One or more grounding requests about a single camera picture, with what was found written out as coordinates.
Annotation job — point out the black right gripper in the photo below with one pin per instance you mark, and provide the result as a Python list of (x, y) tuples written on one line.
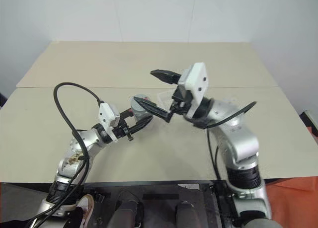
[(179, 105)]

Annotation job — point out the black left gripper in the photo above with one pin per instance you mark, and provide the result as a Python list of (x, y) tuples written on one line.
[(121, 129)]

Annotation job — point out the grey round jar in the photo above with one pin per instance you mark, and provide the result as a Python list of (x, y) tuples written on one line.
[(137, 110)]

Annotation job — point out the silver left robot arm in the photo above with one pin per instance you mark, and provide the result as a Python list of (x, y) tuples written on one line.
[(87, 139)]

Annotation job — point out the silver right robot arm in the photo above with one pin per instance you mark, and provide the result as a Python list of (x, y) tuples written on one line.
[(241, 143)]

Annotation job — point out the clear plastic bag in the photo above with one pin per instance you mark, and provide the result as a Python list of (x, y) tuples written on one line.
[(164, 98)]

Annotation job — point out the pink and white sneaker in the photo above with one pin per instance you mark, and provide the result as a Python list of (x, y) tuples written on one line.
[(87, 205)]

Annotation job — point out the orange cloth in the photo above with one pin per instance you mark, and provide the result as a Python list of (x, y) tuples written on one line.
[(293, 200)]

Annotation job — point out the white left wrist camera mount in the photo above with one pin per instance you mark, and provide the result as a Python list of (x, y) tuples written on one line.
[(106, 115)]

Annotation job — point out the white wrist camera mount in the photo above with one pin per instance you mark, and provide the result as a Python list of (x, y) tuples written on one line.
[(106, 115), (197, 81)]

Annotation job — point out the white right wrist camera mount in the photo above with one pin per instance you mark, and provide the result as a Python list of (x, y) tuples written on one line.
[(197, 81)]

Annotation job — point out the black stand frame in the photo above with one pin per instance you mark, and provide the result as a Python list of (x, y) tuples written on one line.
[(159, 195)]

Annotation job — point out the dark object at wall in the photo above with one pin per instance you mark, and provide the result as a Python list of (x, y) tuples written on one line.
[(2, 100)]

